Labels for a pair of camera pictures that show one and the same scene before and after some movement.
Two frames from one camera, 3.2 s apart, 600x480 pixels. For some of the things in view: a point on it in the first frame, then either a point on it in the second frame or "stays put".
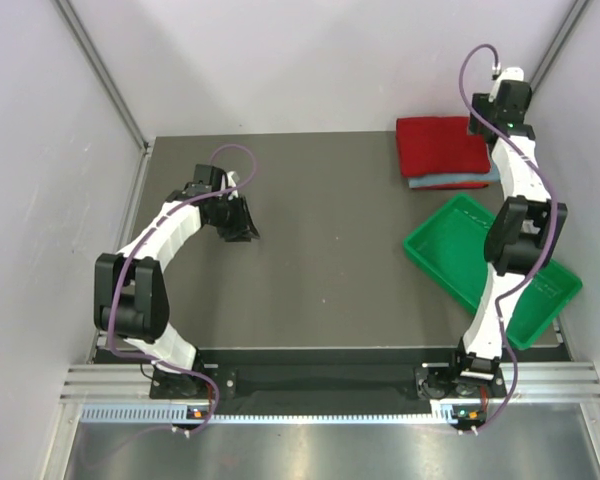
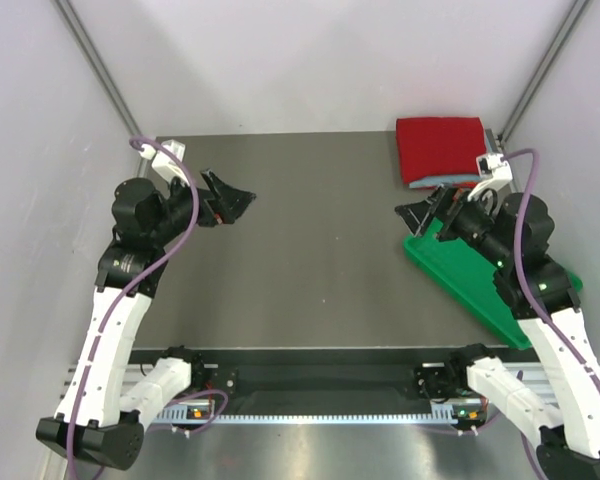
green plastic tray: [450, 247] stays put
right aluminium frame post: [575, 13] stays put
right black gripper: [480, 102] → [418, 215]
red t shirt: [439, 145] stays put
